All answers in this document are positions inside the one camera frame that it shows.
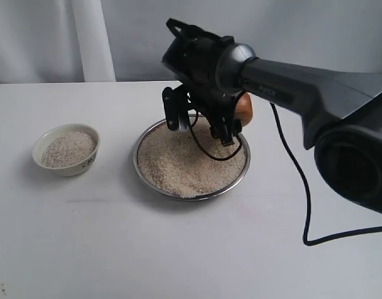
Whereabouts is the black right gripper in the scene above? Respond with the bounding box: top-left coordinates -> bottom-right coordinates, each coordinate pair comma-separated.
162,37 -> 256,146

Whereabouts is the white backdrop curtain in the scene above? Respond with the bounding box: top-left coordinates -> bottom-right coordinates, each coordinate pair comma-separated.
0,0 -> 117,84

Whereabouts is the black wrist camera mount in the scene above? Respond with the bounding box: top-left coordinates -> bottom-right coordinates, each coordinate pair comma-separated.
166,18 -> 235,45

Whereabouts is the black camera cable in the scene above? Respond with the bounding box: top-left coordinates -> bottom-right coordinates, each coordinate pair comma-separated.
187,102 -> 382,247

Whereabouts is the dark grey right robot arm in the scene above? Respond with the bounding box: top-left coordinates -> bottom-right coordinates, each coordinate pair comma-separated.
162,33 -> 382,214

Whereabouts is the round metal rice tray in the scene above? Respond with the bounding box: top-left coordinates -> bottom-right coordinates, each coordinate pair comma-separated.
133,114 -> 251,201

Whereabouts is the small white ceramic bowl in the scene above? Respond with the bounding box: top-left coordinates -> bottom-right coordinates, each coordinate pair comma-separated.
32,123 -> 100,177

